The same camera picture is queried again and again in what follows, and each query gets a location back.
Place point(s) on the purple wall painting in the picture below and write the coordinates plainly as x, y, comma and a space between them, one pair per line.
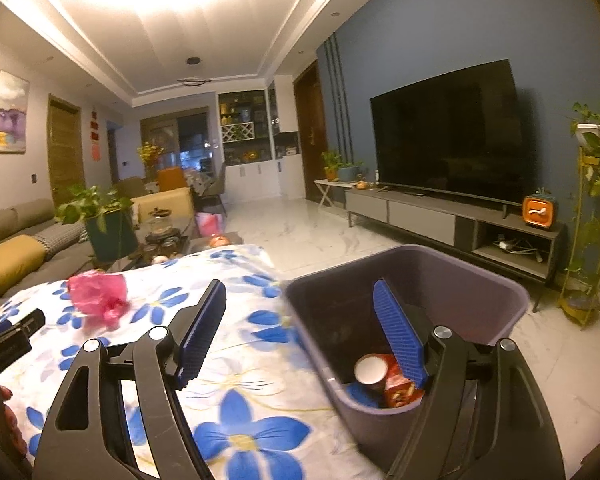
14, 98

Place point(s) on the grey trash bin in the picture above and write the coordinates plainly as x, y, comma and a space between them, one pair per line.
335, 318

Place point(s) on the operator hand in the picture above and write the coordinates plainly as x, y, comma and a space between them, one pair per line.
11, 438

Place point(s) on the potted green plant dark pot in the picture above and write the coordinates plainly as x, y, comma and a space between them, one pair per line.
107, 220

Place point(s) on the dark wooden door right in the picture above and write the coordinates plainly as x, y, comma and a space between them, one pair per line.
311, 128

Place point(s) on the wooden door left wall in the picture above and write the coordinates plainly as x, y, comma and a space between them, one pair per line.
64, 149

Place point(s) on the mustard yellow cushion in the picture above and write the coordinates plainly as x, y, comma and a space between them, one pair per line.
19, 256

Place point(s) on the small potted plants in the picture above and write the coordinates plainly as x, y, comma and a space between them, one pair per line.
336, 169

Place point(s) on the blue foam net sleeve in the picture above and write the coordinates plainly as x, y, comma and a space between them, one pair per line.
364, 395

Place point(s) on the small white side table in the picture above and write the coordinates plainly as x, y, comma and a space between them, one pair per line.
333, 193

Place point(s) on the white blue floral tablecloth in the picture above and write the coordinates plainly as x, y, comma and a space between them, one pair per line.
257, 409

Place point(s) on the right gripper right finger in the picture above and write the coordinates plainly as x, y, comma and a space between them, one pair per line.
482, 415

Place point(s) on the paper cup orange print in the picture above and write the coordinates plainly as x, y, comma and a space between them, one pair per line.
371, 370

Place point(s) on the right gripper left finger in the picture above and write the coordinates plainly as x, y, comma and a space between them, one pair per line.
86, 435

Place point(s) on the tall plant on gold stand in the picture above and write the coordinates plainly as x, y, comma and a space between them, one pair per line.
579, 297

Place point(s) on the black flat television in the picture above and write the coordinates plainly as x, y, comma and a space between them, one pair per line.
457, 133

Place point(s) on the glass teapot on table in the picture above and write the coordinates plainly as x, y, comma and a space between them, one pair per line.
160, 223

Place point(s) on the orange retro clock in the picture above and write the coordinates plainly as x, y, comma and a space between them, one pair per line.
540, 209

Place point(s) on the red snack wrapper front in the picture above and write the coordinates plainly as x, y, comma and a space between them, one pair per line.
398, 390

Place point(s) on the grey tv console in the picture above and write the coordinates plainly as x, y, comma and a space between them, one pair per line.
498, 238

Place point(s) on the display cabinet white base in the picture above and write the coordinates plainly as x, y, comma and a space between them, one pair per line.
260, 143

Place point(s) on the grey sectional sofa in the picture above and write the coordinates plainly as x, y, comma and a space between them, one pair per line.
28, 219

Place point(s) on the pink plastic bag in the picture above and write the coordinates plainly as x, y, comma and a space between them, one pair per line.
102, 297

